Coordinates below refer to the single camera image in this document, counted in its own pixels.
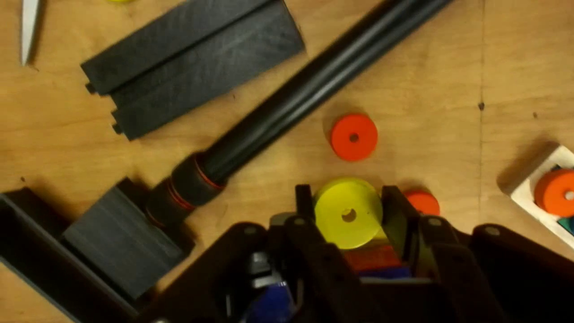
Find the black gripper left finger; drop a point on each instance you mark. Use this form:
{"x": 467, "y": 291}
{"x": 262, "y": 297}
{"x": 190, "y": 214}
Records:
{"x": 303, "y": 205}

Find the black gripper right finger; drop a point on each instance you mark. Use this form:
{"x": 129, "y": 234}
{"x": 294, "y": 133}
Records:
{"x": 400, "y": 218}

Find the black tripod leg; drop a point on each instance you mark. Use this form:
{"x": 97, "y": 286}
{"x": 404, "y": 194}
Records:
{"x": 201, "y": 176}

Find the wooden number peg board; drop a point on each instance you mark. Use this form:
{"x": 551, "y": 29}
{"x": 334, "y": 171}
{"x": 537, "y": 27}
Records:
{"x": 546, "y": 191}

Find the dark grey plastic block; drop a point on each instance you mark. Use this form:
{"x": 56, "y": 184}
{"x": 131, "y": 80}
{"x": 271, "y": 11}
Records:
{"x": 194, "y": 53}
{"x": 99, "y": 268}

